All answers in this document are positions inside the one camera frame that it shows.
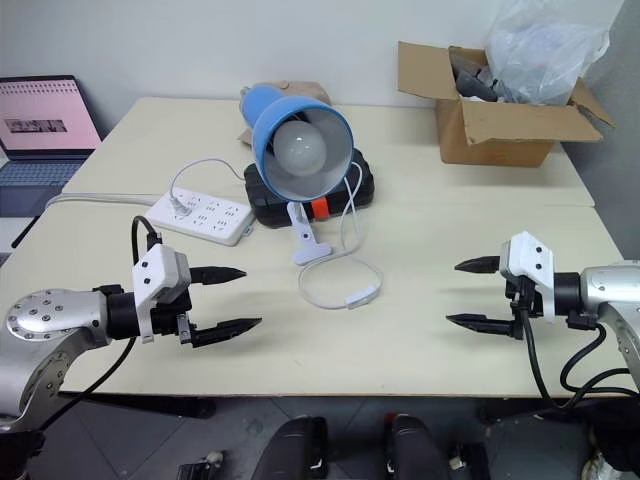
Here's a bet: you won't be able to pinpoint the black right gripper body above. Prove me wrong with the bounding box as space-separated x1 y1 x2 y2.
504 276 546 342

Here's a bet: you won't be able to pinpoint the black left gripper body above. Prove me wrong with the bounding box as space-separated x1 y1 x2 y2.
150 291 196 349

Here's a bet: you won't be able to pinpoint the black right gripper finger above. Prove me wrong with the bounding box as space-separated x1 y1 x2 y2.
453 255 502 275
445 312 515 338

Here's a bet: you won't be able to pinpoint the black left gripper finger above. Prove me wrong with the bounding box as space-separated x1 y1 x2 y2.
189 266 248 287
192 317 264 349

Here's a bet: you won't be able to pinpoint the white power plug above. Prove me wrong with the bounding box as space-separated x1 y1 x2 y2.
169 196 194 222

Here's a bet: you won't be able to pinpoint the blue clamp desk lamp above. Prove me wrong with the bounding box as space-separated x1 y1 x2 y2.
240 84 356 267

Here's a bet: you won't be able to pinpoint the white power strip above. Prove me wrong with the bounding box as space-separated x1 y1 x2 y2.
144 186 256 248

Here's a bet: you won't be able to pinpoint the brown cardboard box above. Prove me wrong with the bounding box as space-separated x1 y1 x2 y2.
397 40 618 168

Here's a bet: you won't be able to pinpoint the dark rounded shape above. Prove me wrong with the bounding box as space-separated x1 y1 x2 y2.
254 414 332 480
382 411 449 480
581 398 640 474

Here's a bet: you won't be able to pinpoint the black toolbox with orange latch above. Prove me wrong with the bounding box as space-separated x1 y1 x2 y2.
243 147 377 229

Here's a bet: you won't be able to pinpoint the white light bulb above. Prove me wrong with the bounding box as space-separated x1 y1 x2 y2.
271 121 329 177

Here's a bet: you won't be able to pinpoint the dark grey packed items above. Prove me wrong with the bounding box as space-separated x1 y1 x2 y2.
448 48 502 104

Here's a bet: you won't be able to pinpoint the clear plastic bag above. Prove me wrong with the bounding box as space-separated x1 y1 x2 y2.
483 0 613 108

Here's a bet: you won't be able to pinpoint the open laptop with pink screen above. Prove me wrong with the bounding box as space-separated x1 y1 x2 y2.
0 74 104 219

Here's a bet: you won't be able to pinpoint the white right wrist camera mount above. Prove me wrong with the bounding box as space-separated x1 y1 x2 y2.
499 230 558 324

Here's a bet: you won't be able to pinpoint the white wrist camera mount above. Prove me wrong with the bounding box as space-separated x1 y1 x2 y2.
131 243 193 345
499 230 558 324

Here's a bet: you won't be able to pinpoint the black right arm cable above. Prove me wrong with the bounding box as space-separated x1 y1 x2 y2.
509 299 640 416

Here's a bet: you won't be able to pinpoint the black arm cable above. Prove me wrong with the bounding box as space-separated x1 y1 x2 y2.
37 215 164 434
509 299 640 416

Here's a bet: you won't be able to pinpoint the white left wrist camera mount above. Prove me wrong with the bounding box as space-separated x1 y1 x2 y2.
131 243 193 345

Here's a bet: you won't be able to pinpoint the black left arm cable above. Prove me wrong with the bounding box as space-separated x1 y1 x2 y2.
37 215 164 434

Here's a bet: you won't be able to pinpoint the black table frame bar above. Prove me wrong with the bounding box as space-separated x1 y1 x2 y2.
57 391 217 421

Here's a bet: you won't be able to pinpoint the white inline cord switch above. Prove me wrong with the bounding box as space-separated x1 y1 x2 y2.
344 285 380 311

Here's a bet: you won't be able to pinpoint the white power strip cable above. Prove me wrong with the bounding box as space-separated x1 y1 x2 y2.
44 191 162 212

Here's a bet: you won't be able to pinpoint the white lamp cord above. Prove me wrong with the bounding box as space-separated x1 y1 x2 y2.
169 158 385 312

